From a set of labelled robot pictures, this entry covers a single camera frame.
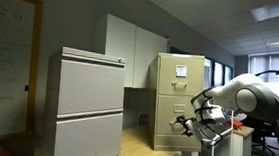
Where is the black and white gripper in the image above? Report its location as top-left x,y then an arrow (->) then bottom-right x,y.
173,115 -> 227,151

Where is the grey lateral cabinet drawer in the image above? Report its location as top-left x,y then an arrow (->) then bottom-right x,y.
56,59 -> 128,121
53,108 -> 125,156

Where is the white wall cabinet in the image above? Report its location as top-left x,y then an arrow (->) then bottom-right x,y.
91,12 -> 170,92

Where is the black office chair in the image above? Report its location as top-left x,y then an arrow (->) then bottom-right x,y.
242,115 -> 279,156

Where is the white paper label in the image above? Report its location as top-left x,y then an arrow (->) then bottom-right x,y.
175,64 -> 188,79

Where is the small red item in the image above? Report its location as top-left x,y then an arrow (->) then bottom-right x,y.
230,118 -> 245,130

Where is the grey lateral file cabinet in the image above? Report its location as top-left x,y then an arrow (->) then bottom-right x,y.
40,45 -> 129,156

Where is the wood framed whiteboard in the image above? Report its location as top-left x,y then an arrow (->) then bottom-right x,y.
0,0 -> 45,142

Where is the window with blinds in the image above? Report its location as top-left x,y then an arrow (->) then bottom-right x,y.
247,50 -> 279,84

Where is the beige drawer with paper label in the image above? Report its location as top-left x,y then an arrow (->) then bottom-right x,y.
157,55 -> 205,98

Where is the beige metal file cabinet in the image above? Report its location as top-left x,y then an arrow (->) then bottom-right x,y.
142,51 -> 209,155

